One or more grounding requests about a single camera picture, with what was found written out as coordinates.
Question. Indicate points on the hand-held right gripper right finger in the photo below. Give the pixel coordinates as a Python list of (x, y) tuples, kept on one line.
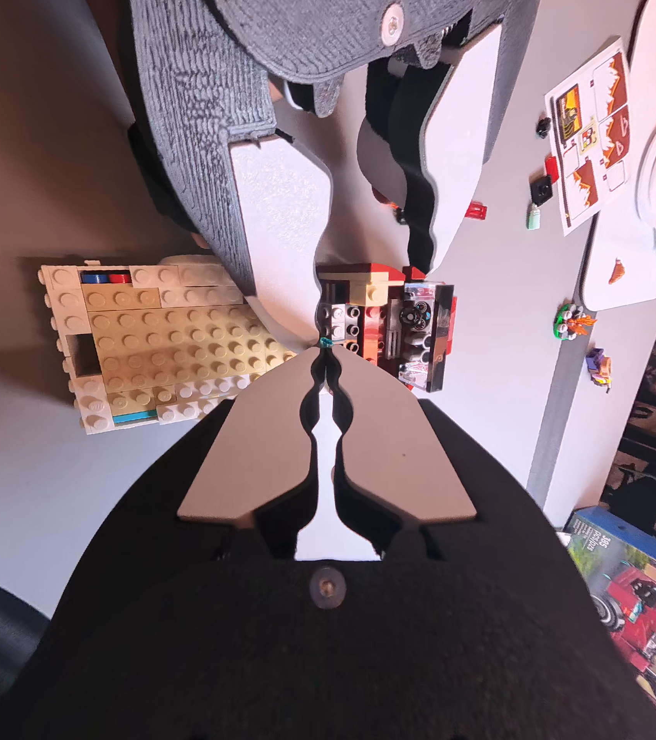
[(403, 456)]

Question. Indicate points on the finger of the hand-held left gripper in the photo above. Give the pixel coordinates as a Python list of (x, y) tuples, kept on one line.
[(281, 219), (466, 115)]

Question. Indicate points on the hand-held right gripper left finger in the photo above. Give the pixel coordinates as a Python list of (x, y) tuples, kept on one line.
[(247, 456)]

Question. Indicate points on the mint green cylinder brick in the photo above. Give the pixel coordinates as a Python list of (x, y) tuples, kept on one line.
[(533, 218)]

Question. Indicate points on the toy brick camper van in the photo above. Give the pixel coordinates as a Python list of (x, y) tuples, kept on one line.
[(177, 341)]

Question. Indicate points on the grey desk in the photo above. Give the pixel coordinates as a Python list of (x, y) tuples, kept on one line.
[(490, 358)]

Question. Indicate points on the small black brick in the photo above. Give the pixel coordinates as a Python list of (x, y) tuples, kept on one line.
[(543, 126)]

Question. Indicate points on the transparent red brick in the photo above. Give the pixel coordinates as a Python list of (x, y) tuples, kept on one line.
[(476, 209)]

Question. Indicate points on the small red brick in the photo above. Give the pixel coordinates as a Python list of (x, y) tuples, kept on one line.
[(551, 167)]

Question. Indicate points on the sticker sheet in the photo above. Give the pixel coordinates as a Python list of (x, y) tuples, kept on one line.
[(588, 144)]

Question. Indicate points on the campfire brick build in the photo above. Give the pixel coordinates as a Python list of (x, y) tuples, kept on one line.
[(565, 324)]

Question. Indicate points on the purple toy minifigure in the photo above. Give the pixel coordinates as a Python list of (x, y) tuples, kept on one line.
[(599, 370)]

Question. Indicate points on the toy set box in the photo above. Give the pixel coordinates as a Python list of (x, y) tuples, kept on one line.
[(640, 601)]

